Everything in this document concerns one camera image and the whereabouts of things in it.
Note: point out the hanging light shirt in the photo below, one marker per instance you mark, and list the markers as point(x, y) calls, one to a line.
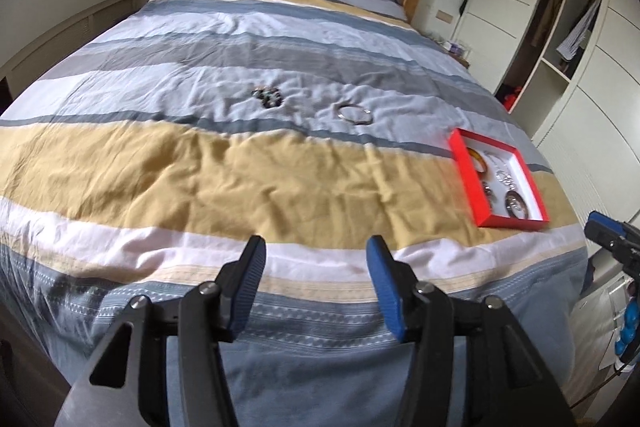
point(575, 37)

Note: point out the large plain silver bangle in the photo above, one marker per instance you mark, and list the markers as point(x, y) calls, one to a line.
point(356, 121)

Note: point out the red object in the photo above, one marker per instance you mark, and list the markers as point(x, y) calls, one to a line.
point(512, 99)

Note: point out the wall switch plate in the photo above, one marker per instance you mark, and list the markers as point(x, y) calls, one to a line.
point(444, 17)

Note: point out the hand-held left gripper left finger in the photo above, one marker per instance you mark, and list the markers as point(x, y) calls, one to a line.
point(247, 287)

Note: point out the person's right hand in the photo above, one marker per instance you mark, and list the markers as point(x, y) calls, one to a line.
point(631, 317)

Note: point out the twisted silver bangle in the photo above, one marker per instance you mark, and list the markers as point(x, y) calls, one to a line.
point(500, 163)
point(504, 178)

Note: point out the bed with striped duvet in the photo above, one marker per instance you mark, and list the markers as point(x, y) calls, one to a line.
point(200, 167)

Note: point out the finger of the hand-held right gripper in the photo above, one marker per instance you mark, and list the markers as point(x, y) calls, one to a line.
point(602, 224)

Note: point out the small box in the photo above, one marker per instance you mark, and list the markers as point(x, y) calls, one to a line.
point(455, 48)

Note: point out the wooden nightstand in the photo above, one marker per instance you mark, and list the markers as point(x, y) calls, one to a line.
point(462, 62)

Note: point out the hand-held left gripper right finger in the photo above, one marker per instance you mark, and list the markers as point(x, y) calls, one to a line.
point(387, 297)

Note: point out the amber glass bangle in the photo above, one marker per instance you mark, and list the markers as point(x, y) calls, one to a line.
point(475, 154)

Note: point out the red jewelry box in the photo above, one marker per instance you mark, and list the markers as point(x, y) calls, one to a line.
point(462, 177)

